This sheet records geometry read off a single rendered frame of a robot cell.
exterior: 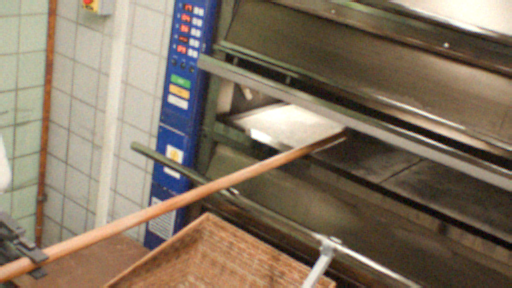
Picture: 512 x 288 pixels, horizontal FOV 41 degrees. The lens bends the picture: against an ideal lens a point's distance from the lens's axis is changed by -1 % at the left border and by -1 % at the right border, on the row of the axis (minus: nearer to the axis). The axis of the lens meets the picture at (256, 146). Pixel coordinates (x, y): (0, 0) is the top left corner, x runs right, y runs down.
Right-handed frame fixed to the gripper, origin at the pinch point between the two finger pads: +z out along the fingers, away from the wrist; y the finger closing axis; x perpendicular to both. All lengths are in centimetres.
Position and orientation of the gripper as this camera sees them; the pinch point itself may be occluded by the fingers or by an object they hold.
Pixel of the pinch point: (32, 260)
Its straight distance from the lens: 147.0
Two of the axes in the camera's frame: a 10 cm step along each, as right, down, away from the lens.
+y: -1.7, 9.1, 3.7
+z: 7.9, 3.5, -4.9
